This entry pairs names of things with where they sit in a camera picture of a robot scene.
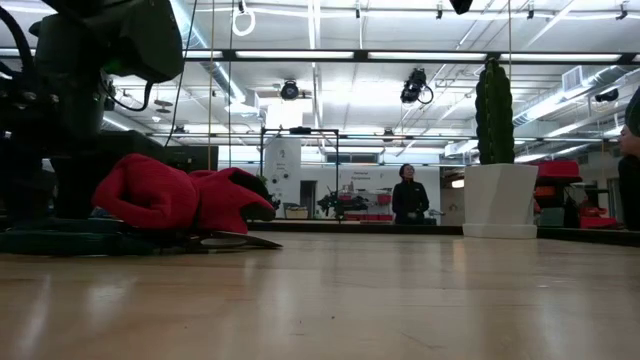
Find person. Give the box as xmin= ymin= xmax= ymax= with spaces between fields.
xmin=390 ymin=162 xmax=431 ymax=226
xmin=617 ymin=87 xmax=640 ymax=232

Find green cactus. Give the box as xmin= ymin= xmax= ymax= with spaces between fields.
xmin=474 ymin=58 xmax=517 ymax=166

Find black aluminium table frame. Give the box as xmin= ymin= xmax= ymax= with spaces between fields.
xmin=247 ymin=218 xmax=640 ymax=248

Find black hanging cable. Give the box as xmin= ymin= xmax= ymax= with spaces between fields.
xmin=162 ymin=0 xmax=200 ymax=149

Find white hexagonal plant pot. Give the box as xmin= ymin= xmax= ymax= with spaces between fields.
xmin=461 ymin=162 xmax=540 ymax=240

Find red storage bin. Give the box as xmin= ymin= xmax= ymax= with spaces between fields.
xmin=530 ymin=159 xmax=584 ymax=184

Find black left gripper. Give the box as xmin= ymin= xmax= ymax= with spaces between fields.
xmin=0 ymin=13 xmax=109 ymax=227

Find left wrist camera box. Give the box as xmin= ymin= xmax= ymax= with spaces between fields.
xmin=102 ymin=0 xmax=185 ymax=85

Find overhead light bar beam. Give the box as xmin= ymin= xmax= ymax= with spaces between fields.
xmin=0 ymin=47 xmax=640 ymax=65

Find yellow extension cable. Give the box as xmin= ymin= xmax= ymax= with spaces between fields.
xmin=507 ymin=0 xmax=513 ymax=81

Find black monitor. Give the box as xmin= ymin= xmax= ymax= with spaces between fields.
xmin=167 ymin=144 xmax=220 ymax=174

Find white cable ring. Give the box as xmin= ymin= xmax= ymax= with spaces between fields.
xmin=231 ymin=0 xmax=257 ymax=38

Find red and black gardening glove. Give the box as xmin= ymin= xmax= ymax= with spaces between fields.
xmin=91 ymin=152 xmax=277 ymax=235

